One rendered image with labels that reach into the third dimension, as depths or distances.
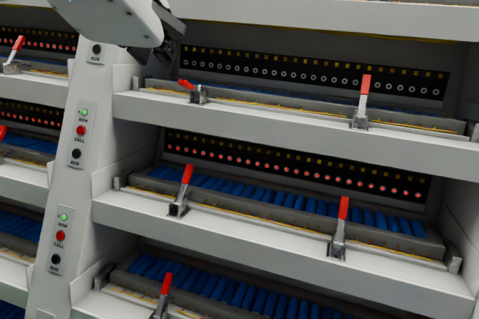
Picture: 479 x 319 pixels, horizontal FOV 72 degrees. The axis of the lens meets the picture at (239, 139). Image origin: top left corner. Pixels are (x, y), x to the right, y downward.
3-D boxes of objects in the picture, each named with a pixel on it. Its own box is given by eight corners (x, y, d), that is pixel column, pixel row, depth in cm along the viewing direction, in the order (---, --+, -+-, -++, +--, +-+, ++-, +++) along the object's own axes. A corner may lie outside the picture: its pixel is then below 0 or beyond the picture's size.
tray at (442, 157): (490, 185, 45) (513, 117, 42) (112, 117, 61) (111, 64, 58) (448, 147, 63) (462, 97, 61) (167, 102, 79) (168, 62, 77)
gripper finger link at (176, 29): (110, -11, 30) (109, 17, 35) (190, 23, 33) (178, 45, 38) (114, -22, 30) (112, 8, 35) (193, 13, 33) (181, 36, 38)
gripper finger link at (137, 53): (95, 35, 38) (125, 64, 44) (118, 38, 37) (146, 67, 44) (103, 12, 39) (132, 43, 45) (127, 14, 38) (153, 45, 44)
